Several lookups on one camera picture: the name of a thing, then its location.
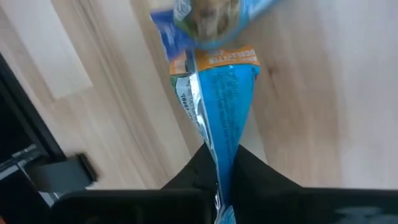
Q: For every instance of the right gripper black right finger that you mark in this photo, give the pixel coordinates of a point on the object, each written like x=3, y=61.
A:
x=295, y=208

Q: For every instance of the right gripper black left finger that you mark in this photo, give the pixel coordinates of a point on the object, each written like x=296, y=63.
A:
x=140, y=208

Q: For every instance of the blue orange-ended granola bar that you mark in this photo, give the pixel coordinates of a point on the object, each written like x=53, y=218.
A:
x=227, y=109

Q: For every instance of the dark blue granola bar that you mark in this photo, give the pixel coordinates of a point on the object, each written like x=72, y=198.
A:
x=169, y=34

